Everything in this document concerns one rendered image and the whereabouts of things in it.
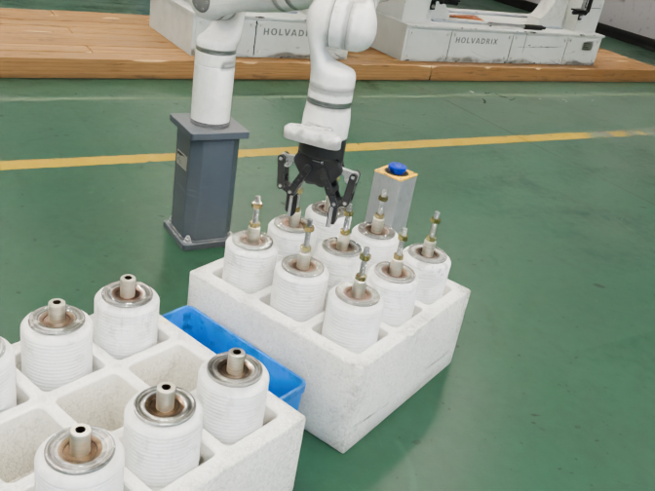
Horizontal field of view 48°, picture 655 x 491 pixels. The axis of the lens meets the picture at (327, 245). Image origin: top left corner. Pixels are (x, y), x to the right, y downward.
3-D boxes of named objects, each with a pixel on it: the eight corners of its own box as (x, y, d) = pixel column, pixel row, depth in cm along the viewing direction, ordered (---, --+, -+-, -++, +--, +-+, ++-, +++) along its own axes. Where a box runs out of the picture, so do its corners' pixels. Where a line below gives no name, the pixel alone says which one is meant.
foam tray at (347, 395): (182, 351, 142) (189, 271, 134) (306, 286, 172) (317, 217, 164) (342, 455, 124) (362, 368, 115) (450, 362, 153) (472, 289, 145)
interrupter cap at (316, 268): (272, 264, 127) (272, 260, 127) (302, 253, 132) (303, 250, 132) (301, 283, 123) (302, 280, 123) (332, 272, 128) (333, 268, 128)
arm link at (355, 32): (376, 16, 104) (390, -14, 115) (316, 4, 105) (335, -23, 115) (368, 62, 108) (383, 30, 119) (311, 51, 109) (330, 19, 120)
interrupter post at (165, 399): (150, 407, 90) (151, 386, 89) (166, 398, 92) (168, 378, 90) (163, 417, 89) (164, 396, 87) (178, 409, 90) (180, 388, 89)
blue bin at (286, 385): (137, 378, 133) (140, 322, 128) (184, 356, 141) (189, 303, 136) (254, 469, 117) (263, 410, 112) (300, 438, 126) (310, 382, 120)
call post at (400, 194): (349, 293, 172) (373, 170, 158) (366, 283, 178) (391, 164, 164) (374, 306, 169) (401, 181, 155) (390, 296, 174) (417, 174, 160)
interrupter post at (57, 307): (44, 321, 102) (44, 301, 101) (59, 315, 104) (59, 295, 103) (54, 328, 101) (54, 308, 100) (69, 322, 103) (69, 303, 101)
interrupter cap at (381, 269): (403, 263, 135) (404, 259, 135) (422, 283, 129) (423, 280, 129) (366, 265, 132) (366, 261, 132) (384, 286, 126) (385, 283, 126)
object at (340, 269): (303, 312, 148) (316, 233, 140) (350, 318, 149) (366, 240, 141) (302, 339, 140) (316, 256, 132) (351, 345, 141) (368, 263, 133)
